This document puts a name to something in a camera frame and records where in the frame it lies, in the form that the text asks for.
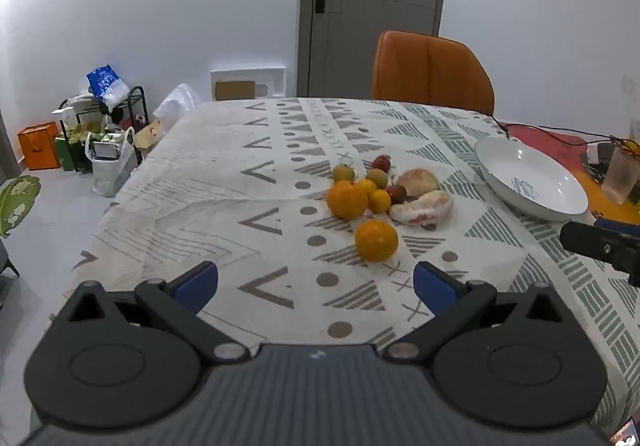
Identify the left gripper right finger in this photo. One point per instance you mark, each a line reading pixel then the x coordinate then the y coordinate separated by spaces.
pixel 457 308

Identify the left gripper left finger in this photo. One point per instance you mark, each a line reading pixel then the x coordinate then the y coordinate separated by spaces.
pixel 174 306

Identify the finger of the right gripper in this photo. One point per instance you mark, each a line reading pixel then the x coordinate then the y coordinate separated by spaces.
pixel 615 243

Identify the peeled pomelo segment long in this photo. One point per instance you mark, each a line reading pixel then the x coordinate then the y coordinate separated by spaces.
pixel 429 209

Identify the large orange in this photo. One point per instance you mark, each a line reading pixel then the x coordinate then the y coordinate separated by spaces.
pixel 376 240
pixel 347 200

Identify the dark red fruit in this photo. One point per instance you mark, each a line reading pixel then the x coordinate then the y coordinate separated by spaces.
pixel 398 194

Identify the small tangerine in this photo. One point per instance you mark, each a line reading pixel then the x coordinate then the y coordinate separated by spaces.
pixel 380 201
pixel 367 186

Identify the peeled pomelo segment round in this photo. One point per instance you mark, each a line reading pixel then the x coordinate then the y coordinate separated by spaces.
pixel 418 182

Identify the green-brown round fruit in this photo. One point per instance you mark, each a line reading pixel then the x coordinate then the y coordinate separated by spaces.
pixel 379 177
pixel 343 173

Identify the small red fruit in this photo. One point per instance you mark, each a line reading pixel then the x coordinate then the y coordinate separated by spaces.
pixel 382 162

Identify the ribbed glass cup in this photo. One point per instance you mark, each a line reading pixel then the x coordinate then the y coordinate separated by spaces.
pixel 621 176

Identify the red orange table mat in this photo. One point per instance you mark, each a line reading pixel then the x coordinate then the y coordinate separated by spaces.
pixel 571 151

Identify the white ceramic plate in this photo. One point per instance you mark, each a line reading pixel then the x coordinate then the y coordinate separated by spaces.
pixel 530 181

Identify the patterned white tablecloth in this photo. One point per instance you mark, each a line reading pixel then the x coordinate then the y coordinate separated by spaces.
pixel 243 184

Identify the white tote bag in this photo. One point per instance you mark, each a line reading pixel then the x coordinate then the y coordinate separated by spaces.
pixel 111 161

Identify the green box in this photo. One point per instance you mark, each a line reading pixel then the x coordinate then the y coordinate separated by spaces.
pixel 64 155

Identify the green patterned cushion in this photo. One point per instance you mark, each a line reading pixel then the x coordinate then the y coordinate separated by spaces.
pixel 17 199

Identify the black metal rack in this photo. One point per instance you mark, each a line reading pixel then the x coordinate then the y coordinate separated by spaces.
pixel 84 114

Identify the white plastic bag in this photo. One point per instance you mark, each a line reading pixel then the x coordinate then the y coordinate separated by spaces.
pixel 178 103

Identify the orange paper bag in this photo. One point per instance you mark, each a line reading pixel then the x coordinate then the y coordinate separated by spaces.
pixel 38 146

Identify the white foam packaging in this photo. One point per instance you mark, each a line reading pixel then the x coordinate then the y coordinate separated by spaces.
pixel 248 83

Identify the blue white bag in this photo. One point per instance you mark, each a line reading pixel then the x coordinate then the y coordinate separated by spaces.
pixel 107 86

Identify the orange leather chair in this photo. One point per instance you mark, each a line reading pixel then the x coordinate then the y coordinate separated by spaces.
pixel 415 68

